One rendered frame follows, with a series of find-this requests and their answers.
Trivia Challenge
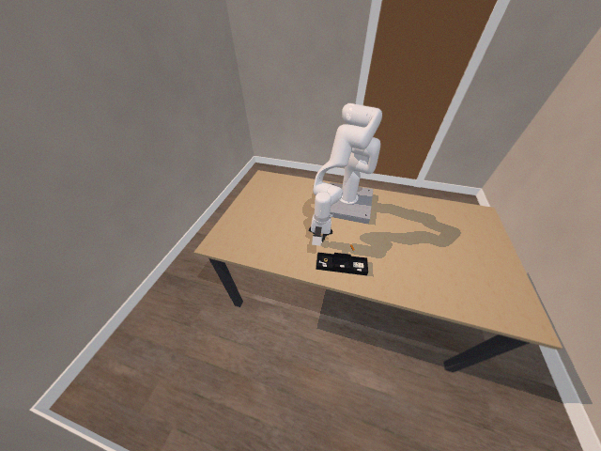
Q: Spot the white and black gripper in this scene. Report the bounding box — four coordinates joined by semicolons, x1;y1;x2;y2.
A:
309;215;332;242

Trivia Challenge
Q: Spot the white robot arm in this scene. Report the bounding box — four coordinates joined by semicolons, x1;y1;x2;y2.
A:
313;103;382;222

